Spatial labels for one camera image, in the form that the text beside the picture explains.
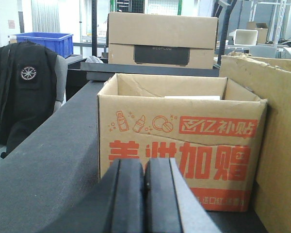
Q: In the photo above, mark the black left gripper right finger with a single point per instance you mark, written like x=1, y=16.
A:
x=170, y=205

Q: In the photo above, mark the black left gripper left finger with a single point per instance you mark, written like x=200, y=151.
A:
x=114, y=205

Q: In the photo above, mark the plain torn cardboard box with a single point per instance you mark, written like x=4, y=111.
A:
x=270, y=79

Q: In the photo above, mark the cardboard box with red print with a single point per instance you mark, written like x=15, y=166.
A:
x=211, y=126

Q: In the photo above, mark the black jacket with emblem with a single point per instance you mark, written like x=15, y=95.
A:
x=27, y=91

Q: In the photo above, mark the large cardboard box black panel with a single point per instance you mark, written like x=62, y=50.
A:
x=159, y=40

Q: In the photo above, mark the blue plastic crate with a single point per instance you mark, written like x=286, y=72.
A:
x=61, y=43

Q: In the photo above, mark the white open box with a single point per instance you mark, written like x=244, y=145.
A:
x=244, y=37

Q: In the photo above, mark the small open cardboard box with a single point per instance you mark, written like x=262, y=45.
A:
x=262, y=29

